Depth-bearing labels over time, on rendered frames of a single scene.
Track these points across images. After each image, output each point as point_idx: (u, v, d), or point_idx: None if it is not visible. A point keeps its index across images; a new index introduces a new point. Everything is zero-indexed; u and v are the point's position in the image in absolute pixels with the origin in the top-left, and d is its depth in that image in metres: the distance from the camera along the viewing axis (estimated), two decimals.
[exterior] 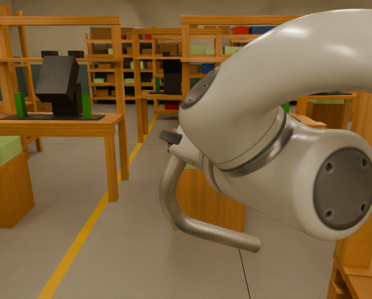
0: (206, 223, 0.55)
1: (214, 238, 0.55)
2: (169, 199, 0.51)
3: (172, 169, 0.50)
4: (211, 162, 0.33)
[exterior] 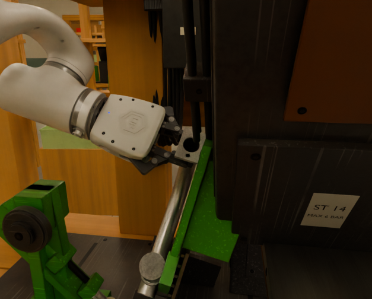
0: (167, 222, 0.56)
1: (158, 234, 0.57)
2: (177, 172, 0.58)
3: None
4: None
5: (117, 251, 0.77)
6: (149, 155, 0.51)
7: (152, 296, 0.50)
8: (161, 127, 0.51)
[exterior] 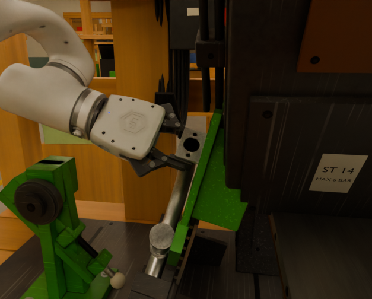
0: (167, 222, 0.56)
1: None
2: (177, 173, 0.58)
3: None
4: None
5: (123, 234, 0.78)
6: (147, 157, 0.51)
7: None
8: (161, 125, 0.51)
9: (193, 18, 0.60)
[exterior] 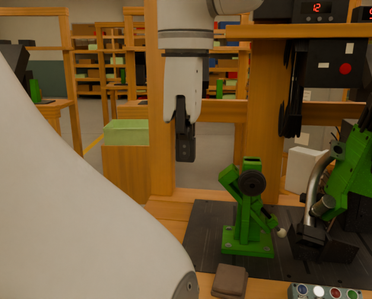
0: (311, 197, 0.90)
1: (305, 205, 0.91)
2: (314, 167, 0.93)
3: (322, 155, 0.89)
4: (193, 31, 0.42)
5: None
6: None
7: None
8: None
9: (322, 69, 0.94)
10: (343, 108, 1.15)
